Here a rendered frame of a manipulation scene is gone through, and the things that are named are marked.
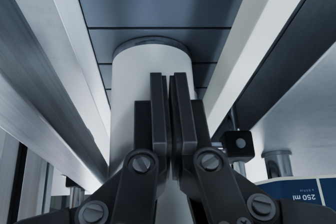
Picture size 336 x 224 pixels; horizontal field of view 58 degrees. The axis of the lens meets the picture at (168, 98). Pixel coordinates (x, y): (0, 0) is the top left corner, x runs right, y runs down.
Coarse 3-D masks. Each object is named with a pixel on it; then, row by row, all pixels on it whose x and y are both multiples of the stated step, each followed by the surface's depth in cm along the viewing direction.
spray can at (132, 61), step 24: (120, 48) 18; (144, 48) 17; (168, 48) 18; (120, 72) 17; (144, 72) 17; (168, 72) 17; (120, 96) 17; (144, 96) 16; (192, 96) 18; (120, 120) 16; (120, 144) 16; (120, 168) 15; (168, 192) 14; (168, 216) 14
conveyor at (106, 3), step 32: (96, 0) 15; (128, 0) 15; (160, 0) 15; (192, 0) 15; (224, 0) 15; (96, 32) 17; (128, 32) 17; (160, 32) 17; (192, 32) 18; (224, 32) 18; (192, 64) 21
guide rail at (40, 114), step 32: (0, 0) 5; (0, 32) 4; (32, 32) 6; (0, 64) 5; (32, 64) 6; (0, 96) 5; (32, 96) 6; (64, 96) 8; (32, 128) 7; (64, 128) 8; (64, 160) 10; (96, 160) 13
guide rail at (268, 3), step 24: (264, 0) 11; (288, 0) 10; (240, 24) 13; (264, 24) 11; (240, 48) 13; (264, 48) 13; (216, 72) 18; (240, 72) 15; (216, 96) 18; (216, 120) 21
